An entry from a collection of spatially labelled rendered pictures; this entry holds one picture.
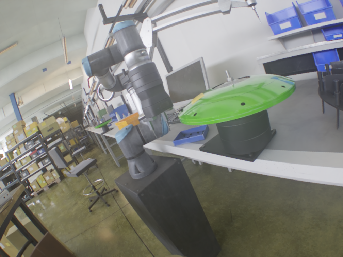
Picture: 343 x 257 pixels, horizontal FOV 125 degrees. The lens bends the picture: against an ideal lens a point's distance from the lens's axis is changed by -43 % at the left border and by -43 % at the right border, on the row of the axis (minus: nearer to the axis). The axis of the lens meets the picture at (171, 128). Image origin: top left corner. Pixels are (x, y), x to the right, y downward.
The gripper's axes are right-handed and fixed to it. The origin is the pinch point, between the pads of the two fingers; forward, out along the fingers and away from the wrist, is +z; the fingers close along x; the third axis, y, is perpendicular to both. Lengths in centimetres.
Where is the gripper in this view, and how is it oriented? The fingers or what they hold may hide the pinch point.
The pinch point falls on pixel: (163, 134)
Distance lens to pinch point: 44.3
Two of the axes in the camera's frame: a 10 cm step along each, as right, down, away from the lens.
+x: 6.5, -4.5, 6.1
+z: 3.8, 8.9, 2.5
